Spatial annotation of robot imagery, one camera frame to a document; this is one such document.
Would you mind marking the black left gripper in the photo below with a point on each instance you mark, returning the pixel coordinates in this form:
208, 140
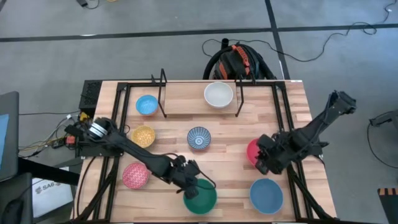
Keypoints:
183, 172

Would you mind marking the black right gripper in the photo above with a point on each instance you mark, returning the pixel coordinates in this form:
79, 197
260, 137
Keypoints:
276, 154

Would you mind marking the large green bowl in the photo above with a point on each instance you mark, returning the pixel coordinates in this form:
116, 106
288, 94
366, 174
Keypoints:
202, 203

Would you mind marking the large red bowl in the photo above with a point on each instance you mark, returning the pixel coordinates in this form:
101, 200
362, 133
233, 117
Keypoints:
251, 152

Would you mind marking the large blue bowl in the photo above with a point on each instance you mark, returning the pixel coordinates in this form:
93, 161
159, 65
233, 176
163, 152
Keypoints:
266, 196

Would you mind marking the small blue striped bowl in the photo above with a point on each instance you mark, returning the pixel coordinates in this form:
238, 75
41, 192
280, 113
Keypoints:
199, 138

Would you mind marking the small pink patterned bowl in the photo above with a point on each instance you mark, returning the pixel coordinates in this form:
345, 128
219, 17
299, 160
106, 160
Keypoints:
134, 176

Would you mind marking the small yellow patterned bowl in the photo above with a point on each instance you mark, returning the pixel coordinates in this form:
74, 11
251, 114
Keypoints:
143, 136

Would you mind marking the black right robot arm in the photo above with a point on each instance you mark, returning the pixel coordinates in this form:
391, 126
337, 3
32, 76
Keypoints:
314, 127

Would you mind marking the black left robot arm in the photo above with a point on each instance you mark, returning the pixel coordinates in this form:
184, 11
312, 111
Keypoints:
136, 152

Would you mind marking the large white bowl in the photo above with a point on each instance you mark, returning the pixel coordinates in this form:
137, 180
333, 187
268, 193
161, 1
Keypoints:
218, 95

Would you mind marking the small light blue bowl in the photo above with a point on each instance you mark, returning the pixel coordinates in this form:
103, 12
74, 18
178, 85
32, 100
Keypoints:
146, 105

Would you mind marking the black and orange vacuum cleaner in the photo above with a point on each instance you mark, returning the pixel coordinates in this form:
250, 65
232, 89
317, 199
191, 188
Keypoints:
236, 63

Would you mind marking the yellow black striped object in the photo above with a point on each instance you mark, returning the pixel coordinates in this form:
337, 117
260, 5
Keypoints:
390, 203

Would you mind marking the white cardboard box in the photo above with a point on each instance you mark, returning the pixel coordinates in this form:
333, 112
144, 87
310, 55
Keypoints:
51, 196

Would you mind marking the dark monitor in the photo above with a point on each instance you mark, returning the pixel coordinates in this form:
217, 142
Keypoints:
8, 137

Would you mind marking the black power adapter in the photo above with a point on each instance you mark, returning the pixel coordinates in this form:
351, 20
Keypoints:
82, 2

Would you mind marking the black aluminium table frame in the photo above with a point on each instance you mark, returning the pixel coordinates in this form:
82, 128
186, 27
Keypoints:
120, 102

